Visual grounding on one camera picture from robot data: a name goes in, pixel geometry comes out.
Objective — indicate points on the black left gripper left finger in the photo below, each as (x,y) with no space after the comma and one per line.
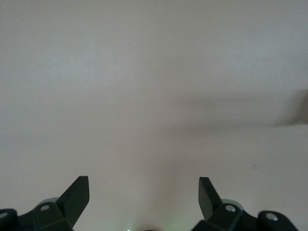
(69,202)

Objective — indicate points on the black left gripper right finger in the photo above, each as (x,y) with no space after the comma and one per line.
(209,202)

